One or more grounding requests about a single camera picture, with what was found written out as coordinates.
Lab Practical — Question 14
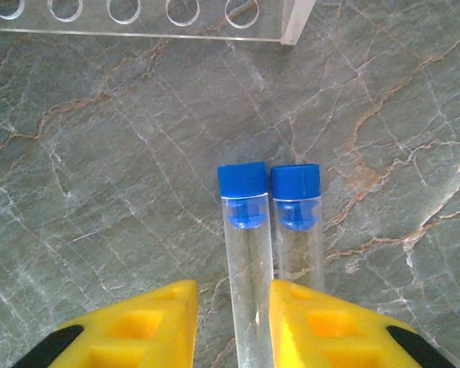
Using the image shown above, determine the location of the clear acrylic test tube rack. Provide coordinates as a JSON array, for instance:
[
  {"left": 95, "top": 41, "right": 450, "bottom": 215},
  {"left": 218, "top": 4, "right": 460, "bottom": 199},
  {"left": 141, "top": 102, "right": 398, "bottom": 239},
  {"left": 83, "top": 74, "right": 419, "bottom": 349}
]
[{"left": 0, "top": 0, "right": 317, "bottom": 46}]

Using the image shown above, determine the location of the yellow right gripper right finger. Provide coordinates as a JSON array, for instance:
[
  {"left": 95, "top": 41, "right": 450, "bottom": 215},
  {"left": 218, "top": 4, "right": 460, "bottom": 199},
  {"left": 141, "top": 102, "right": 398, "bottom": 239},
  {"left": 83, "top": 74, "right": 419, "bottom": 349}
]
[{"left": 268, "top": 279, "right": 457, "bottom": 368}]

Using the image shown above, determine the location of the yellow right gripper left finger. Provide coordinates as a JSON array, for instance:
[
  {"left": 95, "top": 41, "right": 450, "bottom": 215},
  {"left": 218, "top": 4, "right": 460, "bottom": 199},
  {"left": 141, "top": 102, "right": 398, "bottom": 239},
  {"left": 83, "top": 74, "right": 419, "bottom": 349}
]
[{"left": 21, "top": 279, "right": 199, "bottom": 368}]

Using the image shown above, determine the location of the blue capped clear test tube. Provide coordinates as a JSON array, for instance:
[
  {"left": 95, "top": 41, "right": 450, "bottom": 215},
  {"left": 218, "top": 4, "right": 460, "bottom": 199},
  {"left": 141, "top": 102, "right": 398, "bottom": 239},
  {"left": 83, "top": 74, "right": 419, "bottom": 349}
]
[
  {"left": 270, "top": 163, "right": 326, "bottom": 292},
  {"left": 217, "top": 161, "right": 276, "bottom": 368}
]

